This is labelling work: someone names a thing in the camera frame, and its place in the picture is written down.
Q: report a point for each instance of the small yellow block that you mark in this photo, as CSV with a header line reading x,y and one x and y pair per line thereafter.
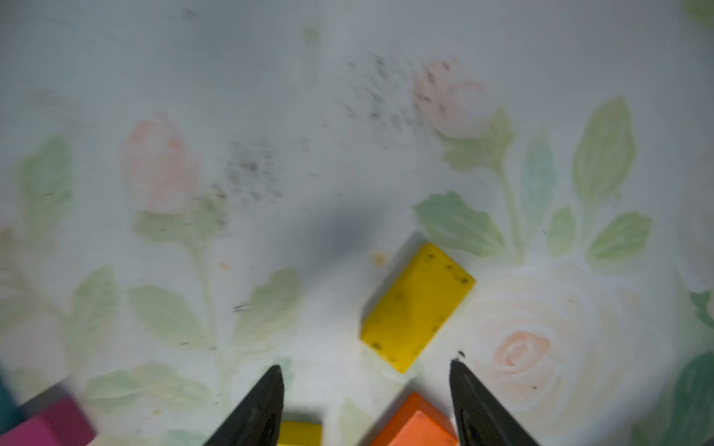
x,y
415,307

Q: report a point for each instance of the orange red block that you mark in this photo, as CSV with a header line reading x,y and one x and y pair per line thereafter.
x,y
417,422

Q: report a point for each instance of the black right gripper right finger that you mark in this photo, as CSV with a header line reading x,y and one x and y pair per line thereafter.
x,y
481,419

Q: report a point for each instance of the magenta block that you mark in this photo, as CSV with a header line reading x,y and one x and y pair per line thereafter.
x,y
61,423

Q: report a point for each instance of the teal block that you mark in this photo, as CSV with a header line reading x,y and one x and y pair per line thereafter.
x,y
10,413

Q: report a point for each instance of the yellow slanted block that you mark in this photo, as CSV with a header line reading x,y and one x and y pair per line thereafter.
x,y
300,434

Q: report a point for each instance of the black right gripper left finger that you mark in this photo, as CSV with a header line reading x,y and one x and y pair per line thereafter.
x,y
256,420

